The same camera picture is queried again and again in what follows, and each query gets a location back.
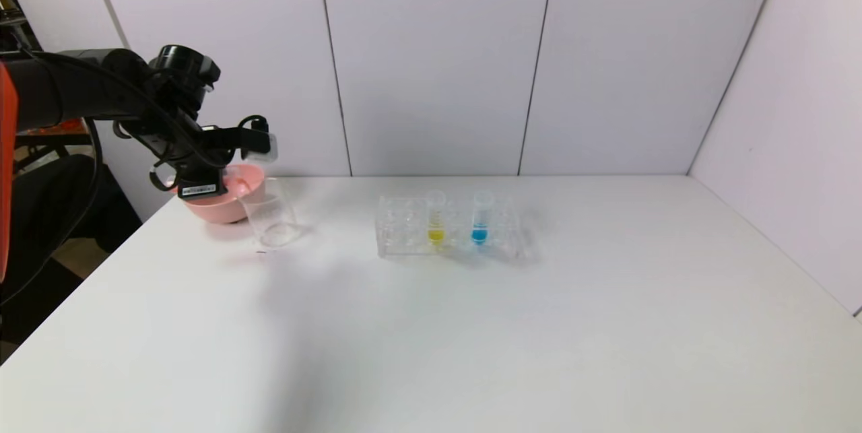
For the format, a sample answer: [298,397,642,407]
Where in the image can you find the clear acrylic test tube rack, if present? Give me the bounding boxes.
[375,194,521,261]

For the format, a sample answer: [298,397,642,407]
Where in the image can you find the seated person in black clothing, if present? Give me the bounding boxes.
[10,154,143,273]

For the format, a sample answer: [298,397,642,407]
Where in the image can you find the test tube with blue pigment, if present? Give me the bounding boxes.
[471,191,496,246]

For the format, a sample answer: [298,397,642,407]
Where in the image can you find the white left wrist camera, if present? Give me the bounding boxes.
[237,114,279,164]

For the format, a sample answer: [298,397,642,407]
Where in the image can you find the wooden side table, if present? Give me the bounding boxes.
[12,118,93,151]

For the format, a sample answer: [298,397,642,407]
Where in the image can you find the test tube with red pigment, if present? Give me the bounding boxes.
[226,162,267,195]

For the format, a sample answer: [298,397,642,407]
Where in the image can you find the clear glass beaker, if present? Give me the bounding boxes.
[240,178,301,248]

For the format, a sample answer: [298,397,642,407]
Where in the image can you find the pink plastic bowl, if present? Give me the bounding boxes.
[176,163,267,225]

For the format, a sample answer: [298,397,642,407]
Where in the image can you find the test tube with yellow pigment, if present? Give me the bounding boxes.
[426,190,447,247]

